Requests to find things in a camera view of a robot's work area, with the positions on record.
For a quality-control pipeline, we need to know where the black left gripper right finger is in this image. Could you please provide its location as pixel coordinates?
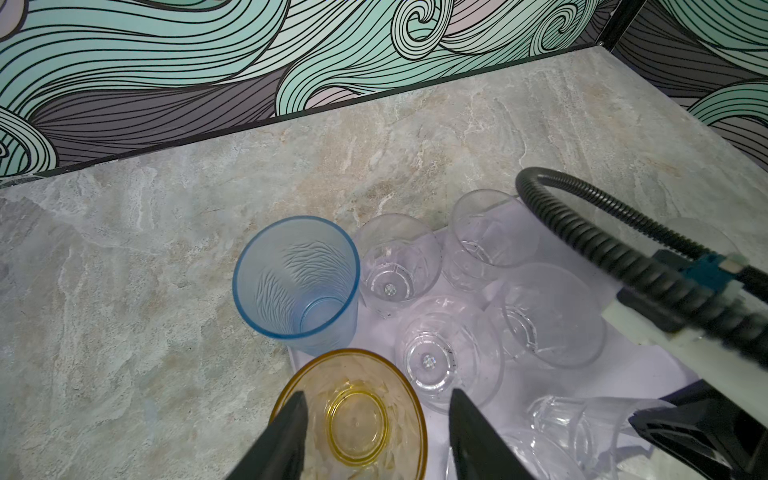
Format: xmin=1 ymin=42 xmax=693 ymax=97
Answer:
xmin=449 ymin=388 xmax=533 ymax=479

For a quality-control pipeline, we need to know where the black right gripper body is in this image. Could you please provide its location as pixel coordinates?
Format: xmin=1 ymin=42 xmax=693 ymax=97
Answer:
xmin=601 ymin=248 xmax=767 ymax=479

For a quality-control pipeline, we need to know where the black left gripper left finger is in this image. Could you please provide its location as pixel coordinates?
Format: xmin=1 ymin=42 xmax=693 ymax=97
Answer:
xmin=227 ymin=391 xmax=308 ymax=480

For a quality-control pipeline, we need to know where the yellow transparent tall glass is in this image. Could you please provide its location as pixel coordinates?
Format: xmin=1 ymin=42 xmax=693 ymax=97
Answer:
xmin=270 ymin=348 xmax=428 ymax=479

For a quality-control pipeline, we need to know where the clear faceted glass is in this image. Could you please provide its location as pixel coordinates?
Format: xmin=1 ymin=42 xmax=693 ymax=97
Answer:
xmin=395 ymin=295 xmax=504 ymax=414

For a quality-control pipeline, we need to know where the lilac plastic tray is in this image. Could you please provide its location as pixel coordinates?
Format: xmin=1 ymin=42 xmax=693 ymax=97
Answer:
xmin=287 ymin=197 xmax=703 ymax=480

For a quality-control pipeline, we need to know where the blue transparent tall glass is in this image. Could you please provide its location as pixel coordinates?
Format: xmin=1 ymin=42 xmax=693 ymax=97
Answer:
xmin=232 ymin=215 xmax=362 ymax=356

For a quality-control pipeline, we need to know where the clear tall glass back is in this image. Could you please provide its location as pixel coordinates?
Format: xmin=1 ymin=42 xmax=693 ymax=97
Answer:
xmin=445 ymin=429 xmax=585 ymax=479

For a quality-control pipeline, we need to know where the frosted clear glass front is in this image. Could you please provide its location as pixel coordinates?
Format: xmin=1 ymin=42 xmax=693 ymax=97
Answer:
xmin=527 ymin=395 xmax=672 ymax=479

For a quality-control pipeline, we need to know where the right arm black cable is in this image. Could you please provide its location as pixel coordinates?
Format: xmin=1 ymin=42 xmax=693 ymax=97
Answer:
xmin=515 ymin=166 xmax=768 ymax=367

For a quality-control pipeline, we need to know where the black corner frame post right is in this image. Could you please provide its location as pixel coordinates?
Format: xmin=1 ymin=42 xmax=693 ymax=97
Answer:
xmin=596 ymin=0 xmax=646 ymax=51

